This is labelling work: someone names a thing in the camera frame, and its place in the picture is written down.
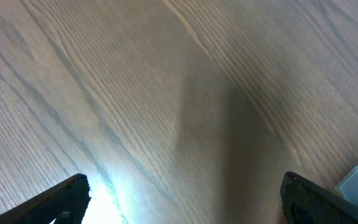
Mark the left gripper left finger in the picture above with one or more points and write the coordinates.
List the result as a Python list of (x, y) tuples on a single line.
[(65, 202)]

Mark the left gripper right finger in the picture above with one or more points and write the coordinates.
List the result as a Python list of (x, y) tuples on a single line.
[(303, 201)]

